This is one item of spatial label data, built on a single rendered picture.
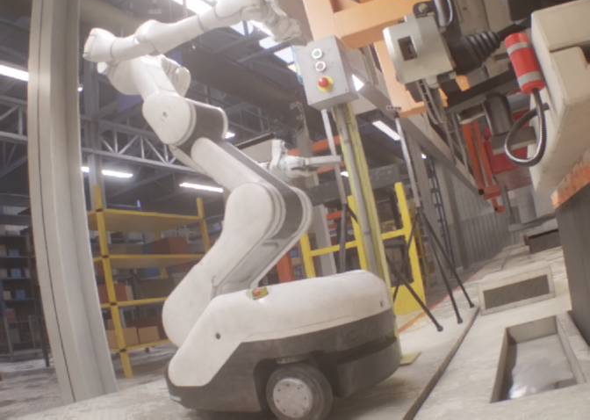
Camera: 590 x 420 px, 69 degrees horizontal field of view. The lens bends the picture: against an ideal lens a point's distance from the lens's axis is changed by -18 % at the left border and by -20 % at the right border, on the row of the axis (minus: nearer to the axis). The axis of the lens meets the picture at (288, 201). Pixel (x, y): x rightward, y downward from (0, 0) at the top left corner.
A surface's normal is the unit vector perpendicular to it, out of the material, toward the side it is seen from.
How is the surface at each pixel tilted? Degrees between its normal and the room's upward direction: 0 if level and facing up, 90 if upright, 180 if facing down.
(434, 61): 105
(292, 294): 47
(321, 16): 90
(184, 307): 90
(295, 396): 90
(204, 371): 90
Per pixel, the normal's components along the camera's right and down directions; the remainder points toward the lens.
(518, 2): 0.11, 0.95
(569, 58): -0.44, -0.07
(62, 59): 0.88, -0.24
